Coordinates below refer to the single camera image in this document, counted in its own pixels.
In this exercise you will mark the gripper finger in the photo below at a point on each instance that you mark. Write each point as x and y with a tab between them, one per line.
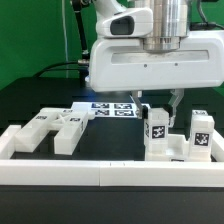
142	110
177	96

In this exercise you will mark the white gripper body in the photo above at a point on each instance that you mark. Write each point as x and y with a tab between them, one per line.
152	48

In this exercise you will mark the white chair seat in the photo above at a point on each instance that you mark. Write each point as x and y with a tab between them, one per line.
175	148

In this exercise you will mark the small tagged cube right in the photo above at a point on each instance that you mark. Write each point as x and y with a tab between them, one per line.
199	112

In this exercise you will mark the white tag base sheet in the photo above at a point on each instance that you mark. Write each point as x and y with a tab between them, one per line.
107	109

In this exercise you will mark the white right fence wall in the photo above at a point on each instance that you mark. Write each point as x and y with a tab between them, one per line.
217	149

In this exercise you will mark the white fence wall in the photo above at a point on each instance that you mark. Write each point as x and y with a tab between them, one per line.
217	149
111	173
7	147

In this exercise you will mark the white chair back frame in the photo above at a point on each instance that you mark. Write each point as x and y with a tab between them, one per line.
69	125

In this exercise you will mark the white front fence wall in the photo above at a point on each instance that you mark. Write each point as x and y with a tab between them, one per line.
111	173

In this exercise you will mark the white left fence wall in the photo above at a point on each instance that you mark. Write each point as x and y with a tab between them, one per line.
7	147

